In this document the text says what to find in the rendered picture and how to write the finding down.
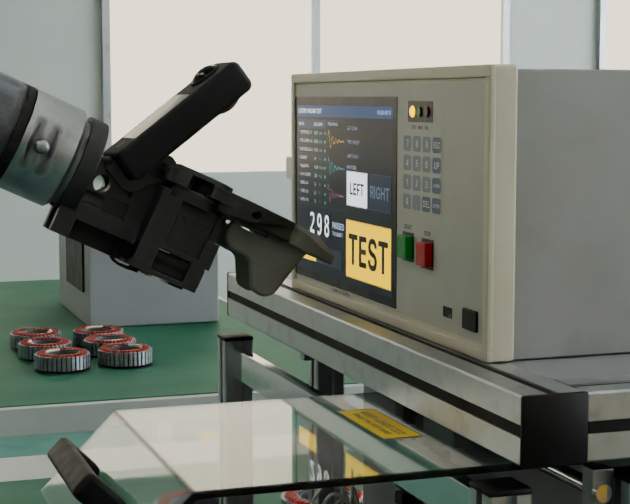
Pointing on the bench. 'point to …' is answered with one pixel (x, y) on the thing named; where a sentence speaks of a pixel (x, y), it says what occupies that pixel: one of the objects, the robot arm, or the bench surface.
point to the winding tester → (508, 207)
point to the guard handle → (81, 475)
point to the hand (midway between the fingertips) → (320, 244)
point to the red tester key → (424, 254)
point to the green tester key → (404, 246)
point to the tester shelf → (471, 382)
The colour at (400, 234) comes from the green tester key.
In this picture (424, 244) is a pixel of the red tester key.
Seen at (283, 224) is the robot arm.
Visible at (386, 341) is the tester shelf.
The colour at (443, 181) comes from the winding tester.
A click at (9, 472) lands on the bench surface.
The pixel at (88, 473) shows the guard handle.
